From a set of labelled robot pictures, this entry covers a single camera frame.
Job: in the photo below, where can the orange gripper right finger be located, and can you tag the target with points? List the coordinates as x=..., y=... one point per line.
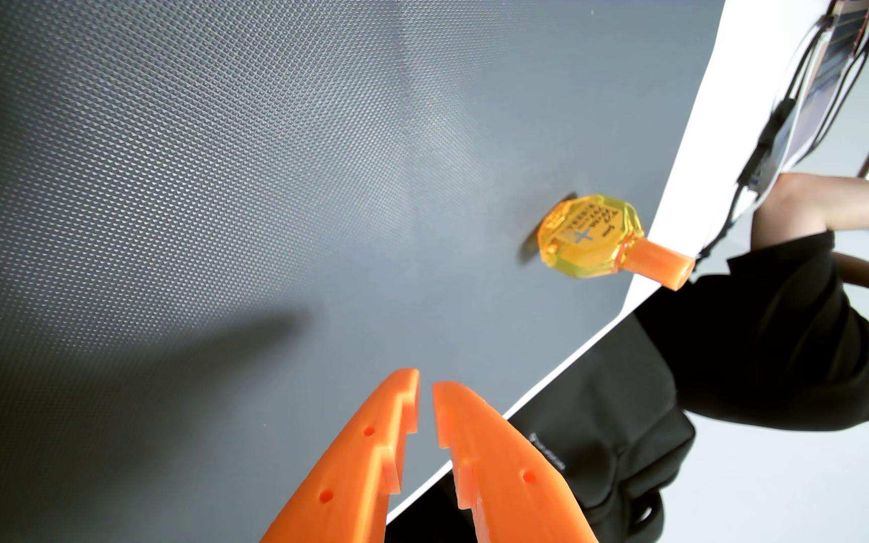
x=506, y=467

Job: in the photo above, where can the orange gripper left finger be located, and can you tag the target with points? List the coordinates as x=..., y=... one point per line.
x=344, y=475

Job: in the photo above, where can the yellow eyedrops bottle orange cap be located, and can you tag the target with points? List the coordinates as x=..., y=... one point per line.
x=593, y=235

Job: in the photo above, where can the black fabric bag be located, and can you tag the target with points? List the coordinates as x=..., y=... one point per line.
x=600, y=430

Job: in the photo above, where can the grey textured mat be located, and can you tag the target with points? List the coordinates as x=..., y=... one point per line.
x=268, y=188

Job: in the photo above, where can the person's body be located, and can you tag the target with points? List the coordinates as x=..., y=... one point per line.
x=774, y=339

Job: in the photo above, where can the laptop with keyboard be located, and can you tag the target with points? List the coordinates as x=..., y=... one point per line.
x=812, y=90

